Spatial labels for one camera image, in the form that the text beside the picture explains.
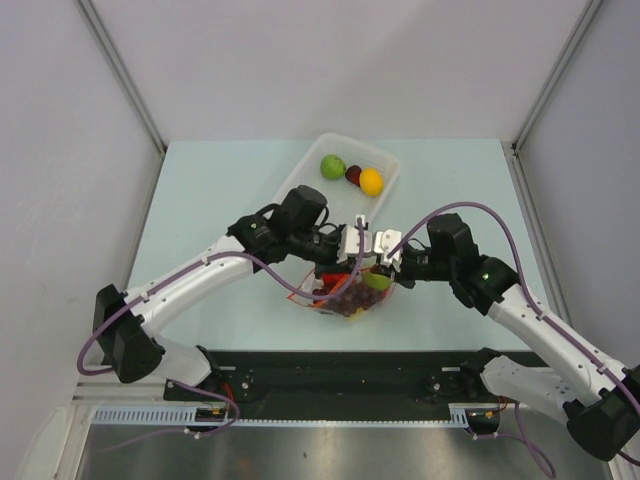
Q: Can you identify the right aluminium rail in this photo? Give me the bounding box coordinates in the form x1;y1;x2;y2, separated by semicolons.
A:
501;142;574;326

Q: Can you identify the dark plum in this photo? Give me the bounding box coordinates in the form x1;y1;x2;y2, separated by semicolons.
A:
345;165;362;186

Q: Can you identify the white cable duct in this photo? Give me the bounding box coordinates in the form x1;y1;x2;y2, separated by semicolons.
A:
448;403;507;432
92;406;231;427

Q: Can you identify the left white cable duct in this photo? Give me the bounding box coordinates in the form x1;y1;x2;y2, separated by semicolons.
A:
92;406;231;427

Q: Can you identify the aluminium frame post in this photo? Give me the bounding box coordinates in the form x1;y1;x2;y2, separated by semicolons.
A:
72;0;168;159
510;0;607;155

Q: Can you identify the yellow lemon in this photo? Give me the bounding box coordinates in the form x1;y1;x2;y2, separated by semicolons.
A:
359;168;384;197

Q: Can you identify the yellow green pear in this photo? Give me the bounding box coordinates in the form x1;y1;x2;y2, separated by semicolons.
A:
361;270;393;291

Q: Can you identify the right aluminium frame post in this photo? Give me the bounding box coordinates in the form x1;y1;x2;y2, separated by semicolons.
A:
510;0;607;155

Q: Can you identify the white plastic basket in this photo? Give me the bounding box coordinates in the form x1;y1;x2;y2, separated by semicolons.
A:
271;133;401;224

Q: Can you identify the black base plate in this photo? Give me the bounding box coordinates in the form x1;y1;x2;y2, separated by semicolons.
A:
163;349;511;422

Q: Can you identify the right white cable duct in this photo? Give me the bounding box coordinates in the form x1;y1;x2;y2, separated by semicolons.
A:
448;403;507;432

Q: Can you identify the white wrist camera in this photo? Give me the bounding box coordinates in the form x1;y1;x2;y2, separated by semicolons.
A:
337;215;373;263
373;229;402;272

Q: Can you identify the left aluminium frame post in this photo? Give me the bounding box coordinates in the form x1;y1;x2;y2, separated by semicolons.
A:
72;0;168;159

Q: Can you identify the green custard apple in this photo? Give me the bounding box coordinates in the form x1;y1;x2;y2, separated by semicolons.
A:
320;154;347;180

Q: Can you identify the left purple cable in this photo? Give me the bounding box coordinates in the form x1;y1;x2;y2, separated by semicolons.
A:
76;219;366;441

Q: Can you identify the dark purple grape bunch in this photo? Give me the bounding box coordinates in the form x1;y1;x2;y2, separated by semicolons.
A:
312;281;388;318

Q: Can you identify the red green apple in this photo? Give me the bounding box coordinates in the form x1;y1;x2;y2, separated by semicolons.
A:
321;273;349;289

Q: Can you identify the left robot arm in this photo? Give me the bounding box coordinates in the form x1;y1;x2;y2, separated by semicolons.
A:
87;185;366;400

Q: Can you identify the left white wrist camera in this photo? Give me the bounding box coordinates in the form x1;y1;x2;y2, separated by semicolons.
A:
337;215;373;263

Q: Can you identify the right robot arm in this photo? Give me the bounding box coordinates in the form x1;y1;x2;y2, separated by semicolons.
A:
372;214;639;461

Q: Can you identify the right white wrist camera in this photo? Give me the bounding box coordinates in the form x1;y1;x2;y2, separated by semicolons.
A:
373;229;402;272

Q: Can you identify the clear zip bag orange zipper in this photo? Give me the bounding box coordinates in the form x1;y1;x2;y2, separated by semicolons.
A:
287;267;395;320

